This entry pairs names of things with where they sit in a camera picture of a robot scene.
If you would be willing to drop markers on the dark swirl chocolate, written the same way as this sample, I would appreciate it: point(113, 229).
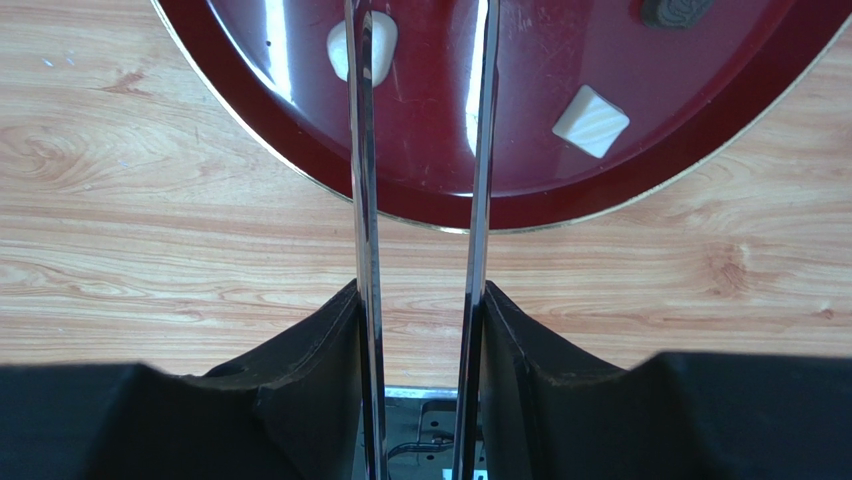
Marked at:
point(673, 14)

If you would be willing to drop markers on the white heart chocolate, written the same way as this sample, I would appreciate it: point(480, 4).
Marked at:
point(384, 42)

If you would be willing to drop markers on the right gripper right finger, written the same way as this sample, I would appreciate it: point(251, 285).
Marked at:
point(552, 410)

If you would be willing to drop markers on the metal tongs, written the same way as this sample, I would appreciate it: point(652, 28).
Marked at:
point(359, 27)

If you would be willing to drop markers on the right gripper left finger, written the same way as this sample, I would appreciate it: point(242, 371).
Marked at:
point(286, 409)

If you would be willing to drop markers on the white cube chocolate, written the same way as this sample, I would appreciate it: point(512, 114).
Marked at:
point(591, 123)

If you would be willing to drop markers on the red round plate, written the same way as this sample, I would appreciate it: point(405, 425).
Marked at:
point(688, 93)

